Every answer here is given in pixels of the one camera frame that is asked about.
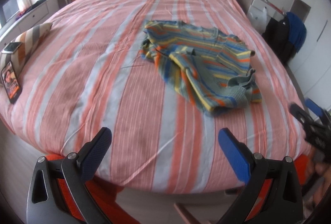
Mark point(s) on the pink striped bed cover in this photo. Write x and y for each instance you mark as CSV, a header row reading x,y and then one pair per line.
x,y
88,73

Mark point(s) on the colourful striped knit sweater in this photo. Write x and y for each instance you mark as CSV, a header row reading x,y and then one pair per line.
x,y
210,69

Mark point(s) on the white wardrobe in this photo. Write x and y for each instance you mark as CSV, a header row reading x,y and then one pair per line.
x,y
311,65

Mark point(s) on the black clothes on chair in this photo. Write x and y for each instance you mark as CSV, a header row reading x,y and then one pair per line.
x,y
276,36

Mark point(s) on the blue cloth on chair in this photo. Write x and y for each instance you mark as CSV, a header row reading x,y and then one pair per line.
x,y
297,31

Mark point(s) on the chevron striped pillow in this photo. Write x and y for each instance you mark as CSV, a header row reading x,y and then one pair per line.
x,y
32,38

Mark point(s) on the white drawer cabinet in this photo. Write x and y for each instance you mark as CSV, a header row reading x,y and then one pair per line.
x,y
34,17

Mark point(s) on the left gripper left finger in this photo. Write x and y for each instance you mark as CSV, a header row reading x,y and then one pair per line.
x,y
46,202

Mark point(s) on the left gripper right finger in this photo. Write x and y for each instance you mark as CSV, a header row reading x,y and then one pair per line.
x,y
271,192

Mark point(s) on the white plastic bag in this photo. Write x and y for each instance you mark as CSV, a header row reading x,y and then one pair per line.
x,y
258,18

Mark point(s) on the person's right hand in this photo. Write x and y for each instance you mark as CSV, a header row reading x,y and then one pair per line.
x,y
323,169

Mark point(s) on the silver smartphone on pillow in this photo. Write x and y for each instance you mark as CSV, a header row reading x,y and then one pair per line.
x,y
11,47

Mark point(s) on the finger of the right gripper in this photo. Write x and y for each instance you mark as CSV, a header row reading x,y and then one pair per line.
x,y
317,110
300,114

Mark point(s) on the smartphone with lit screen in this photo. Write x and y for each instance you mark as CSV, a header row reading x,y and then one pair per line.
x,y
10,82

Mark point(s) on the white bedside desk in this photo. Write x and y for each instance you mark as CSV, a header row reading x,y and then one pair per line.
x,y
272,10

